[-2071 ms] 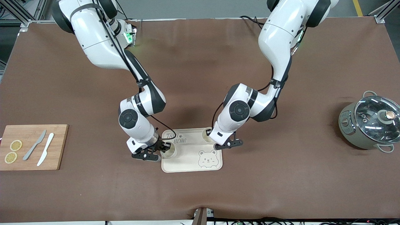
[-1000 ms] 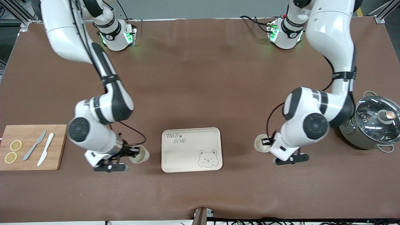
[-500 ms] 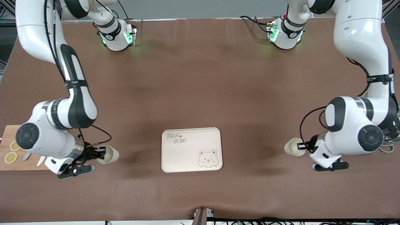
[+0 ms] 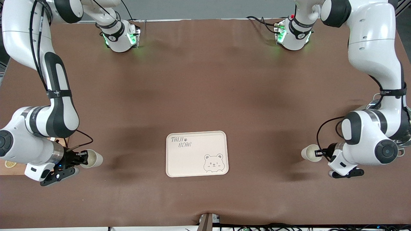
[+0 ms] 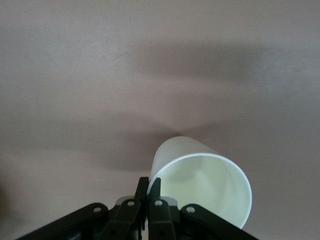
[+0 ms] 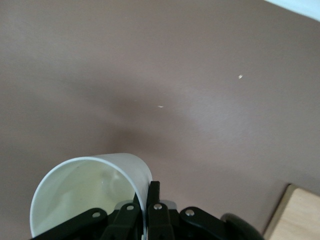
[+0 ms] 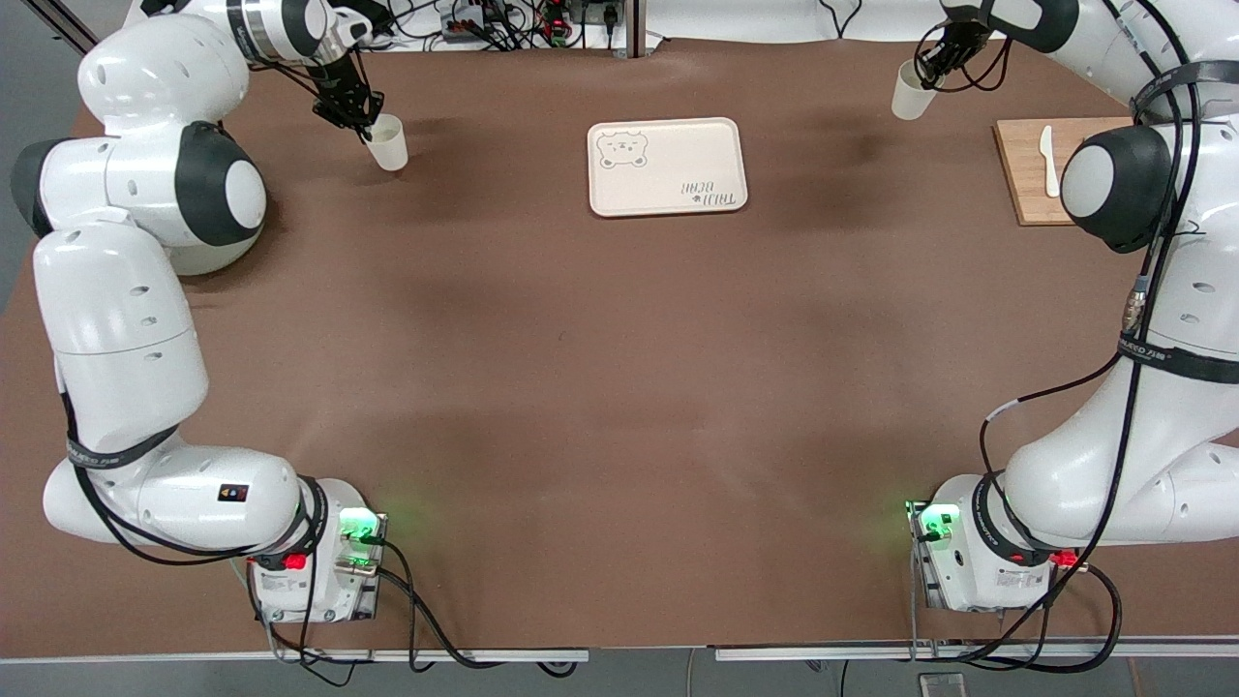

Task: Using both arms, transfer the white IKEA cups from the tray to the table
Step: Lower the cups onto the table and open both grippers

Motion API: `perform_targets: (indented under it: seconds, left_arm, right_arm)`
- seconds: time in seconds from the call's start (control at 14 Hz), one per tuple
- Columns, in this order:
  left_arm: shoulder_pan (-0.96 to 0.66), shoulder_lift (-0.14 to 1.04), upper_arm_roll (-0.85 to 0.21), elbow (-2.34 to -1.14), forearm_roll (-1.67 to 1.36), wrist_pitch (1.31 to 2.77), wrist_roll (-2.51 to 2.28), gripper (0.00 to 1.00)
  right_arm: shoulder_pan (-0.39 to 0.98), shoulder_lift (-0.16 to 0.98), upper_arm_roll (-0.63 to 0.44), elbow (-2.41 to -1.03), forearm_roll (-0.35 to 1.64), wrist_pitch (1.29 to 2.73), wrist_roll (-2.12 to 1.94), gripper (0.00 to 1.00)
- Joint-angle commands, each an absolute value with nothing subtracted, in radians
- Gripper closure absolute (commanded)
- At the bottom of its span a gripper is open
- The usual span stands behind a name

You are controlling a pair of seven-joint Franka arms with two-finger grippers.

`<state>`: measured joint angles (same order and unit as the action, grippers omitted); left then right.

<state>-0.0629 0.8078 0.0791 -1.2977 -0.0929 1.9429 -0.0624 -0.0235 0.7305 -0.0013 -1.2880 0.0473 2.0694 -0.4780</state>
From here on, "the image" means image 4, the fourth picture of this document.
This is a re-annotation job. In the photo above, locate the white IKEA cup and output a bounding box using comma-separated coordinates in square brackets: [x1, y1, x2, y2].
[301, 144, 322, 162]
[80, 149, 103, 168]

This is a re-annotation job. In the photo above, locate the bamboo cutting board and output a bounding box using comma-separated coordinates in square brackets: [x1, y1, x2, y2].
[0, 137, 69, 175]

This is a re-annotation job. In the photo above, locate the grey-green electric cooking pot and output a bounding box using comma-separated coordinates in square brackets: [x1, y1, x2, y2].
[364, 99, 411, 157]

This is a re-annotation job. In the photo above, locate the cream bear print tray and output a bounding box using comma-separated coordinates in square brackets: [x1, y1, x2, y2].
[166, 131, 229, 178]

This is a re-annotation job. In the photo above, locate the brown table cover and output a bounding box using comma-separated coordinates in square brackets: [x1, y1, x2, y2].
[0, 18, 411, 229]

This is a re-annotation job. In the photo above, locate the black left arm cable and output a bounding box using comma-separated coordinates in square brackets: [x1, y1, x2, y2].
[316, 74, 411, 161]

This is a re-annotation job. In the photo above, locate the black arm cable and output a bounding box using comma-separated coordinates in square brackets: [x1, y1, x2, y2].
[316, 74, 411, 161]
[29, 0, 94, 151]

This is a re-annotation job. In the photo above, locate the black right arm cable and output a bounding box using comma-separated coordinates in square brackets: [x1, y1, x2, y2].
[29, 0, 94, 151]

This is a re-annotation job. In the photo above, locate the black base cable bundle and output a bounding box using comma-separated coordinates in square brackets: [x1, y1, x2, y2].
[246, 15, 280, 34]

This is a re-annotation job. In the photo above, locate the aluminium frame profile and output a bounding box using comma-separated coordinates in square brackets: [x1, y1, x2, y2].
[396, 0, 411, 16]

